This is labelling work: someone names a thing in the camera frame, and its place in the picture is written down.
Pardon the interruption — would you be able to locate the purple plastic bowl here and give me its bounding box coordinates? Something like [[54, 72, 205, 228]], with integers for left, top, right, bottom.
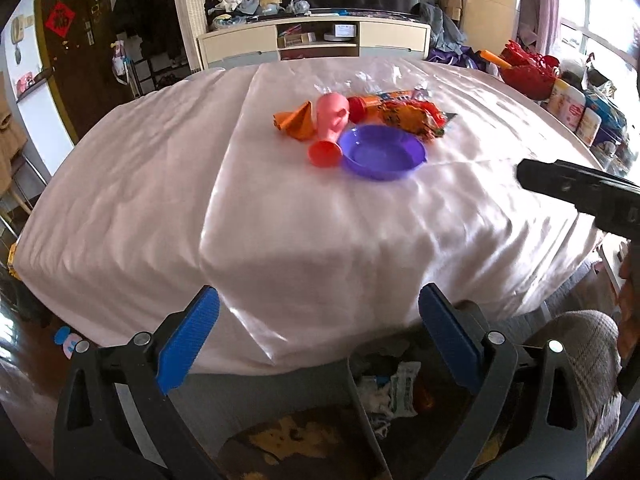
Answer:
[[337, 124, 427, 181]]

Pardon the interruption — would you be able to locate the small red cup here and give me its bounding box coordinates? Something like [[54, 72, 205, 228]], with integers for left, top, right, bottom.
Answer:
[[307, 140, 343, 168]]

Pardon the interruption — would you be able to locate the red orange snack wrapper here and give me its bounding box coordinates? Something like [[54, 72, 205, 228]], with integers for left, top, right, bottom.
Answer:
[[378, 100, 450, 143]]

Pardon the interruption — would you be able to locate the orange paper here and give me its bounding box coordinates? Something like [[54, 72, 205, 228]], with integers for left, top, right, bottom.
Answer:
[[273, 101, 317, 142]]

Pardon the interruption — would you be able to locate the pink plastic cup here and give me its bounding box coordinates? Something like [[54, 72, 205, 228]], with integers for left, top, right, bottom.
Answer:
[[316, 92, 349, 142]]

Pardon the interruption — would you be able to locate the red capped orange tube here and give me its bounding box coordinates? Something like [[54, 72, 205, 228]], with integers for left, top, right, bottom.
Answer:
[[347, 90, 414, 124]]

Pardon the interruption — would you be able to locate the clear plastic wrap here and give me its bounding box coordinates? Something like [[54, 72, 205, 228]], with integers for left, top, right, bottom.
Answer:
[[344, 65, 431, 101]]

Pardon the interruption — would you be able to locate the white tissue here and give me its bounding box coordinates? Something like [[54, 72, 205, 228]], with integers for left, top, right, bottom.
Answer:
[[357, 376, 394, 440]]

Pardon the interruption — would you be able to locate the black trash bin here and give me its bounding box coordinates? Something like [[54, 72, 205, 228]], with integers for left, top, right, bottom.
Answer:
[[214, 328, 507, 480]]

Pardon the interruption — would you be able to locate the person's right hand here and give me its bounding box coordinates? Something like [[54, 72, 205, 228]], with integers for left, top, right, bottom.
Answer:
[[617, 255, 640, 360]]

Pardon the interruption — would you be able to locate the white canister with label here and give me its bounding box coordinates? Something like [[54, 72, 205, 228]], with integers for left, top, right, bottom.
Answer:
[[547, 78, 586, 132]]

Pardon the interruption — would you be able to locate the plaid cushion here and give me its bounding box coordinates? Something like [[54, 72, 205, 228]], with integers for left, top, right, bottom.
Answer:
[[525, 310, 622, 458]]

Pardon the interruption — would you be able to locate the cartoon duck sticker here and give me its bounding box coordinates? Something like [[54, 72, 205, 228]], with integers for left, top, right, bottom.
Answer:
[[53, 325, 82, 360]]

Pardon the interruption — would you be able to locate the red plastic bag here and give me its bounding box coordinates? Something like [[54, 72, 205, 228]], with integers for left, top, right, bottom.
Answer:
[[499, 40, 560, 101]]

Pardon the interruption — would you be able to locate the pink satin tablecloth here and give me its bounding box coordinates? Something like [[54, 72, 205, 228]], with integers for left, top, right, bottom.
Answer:
[[13, 58, 601, 375]]

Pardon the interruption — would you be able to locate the orange stick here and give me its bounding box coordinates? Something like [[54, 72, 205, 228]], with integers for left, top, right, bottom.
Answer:
[[480, 50, 512, 70]]

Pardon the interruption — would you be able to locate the pink curtain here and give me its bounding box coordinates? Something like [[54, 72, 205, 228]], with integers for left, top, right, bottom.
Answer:
[[518, 0, 560, 54]]

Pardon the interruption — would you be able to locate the purple cloth bag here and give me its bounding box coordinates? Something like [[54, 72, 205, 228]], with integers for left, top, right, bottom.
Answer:
[[426, 46, 487, 72]]

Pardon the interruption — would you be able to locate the cardboard panel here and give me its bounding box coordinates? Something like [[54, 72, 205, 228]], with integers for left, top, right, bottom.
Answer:
[[460, 0, 521, 54]]

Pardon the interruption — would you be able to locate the beige TV cabinet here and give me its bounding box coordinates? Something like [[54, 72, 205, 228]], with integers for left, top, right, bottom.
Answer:
[[196, 12, 431, 70]]

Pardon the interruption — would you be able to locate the red diamond door decoration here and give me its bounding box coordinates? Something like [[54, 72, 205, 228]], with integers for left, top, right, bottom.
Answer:
[[44, 1, 76, 39]]

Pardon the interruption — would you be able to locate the dark brown door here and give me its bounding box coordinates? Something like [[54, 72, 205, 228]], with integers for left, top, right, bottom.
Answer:
[[35, 0, 132, 144]]

